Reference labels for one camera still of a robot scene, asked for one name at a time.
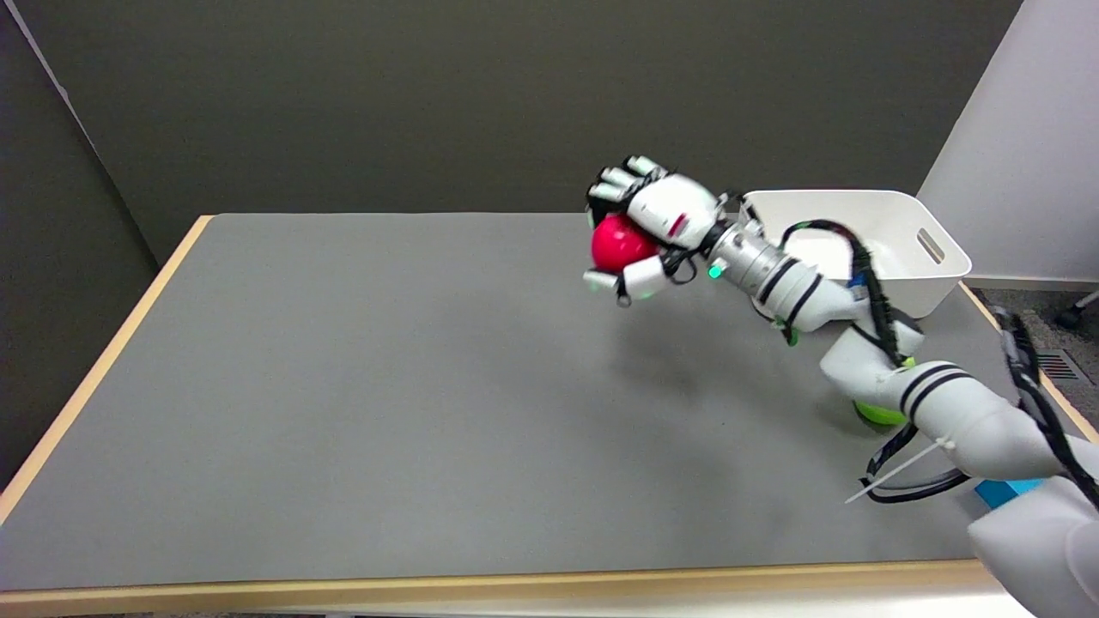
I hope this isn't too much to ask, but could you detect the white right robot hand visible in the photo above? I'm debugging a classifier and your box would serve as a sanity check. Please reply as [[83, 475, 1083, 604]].
[[583, 154, 732, 307]]

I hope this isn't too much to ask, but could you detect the red apple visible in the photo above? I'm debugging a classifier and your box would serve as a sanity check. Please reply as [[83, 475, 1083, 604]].
[[591, 214, 661, 274]]

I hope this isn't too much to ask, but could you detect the green apple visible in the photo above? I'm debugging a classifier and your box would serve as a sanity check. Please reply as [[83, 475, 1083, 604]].
[[853, 356, 917, 427]]

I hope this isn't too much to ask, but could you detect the white plastic bin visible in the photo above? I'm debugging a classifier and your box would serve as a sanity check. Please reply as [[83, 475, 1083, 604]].
[[738, 189, 974, 321]]

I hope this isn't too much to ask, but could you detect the white zip tie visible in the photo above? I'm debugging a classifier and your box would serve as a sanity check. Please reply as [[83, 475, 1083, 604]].
[[845, 436, 957, 506]]

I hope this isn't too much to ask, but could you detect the black chair caster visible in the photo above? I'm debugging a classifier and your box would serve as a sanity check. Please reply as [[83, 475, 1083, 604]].
[[1054, 290, 1099, 330]]

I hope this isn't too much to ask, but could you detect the floor vent grille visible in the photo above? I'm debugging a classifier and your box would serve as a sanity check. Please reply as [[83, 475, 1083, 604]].
[[1035, 349, 1082, 384]]

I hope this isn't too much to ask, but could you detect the blue block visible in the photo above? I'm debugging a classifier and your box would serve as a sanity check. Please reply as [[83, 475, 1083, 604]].
[[974, 477, 1047, 510]]

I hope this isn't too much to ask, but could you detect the black cable with blue connector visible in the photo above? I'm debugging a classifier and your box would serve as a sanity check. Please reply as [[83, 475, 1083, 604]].
[[776, 220, 914, 370]]

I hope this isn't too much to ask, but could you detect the black green cable loop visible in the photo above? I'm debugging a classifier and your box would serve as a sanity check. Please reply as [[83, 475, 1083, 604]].
[[860, 421, 973, 505]]

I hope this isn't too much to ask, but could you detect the black braided cable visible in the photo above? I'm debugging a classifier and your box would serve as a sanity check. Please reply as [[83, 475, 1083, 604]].
[[994, 307, 1099, 509]]

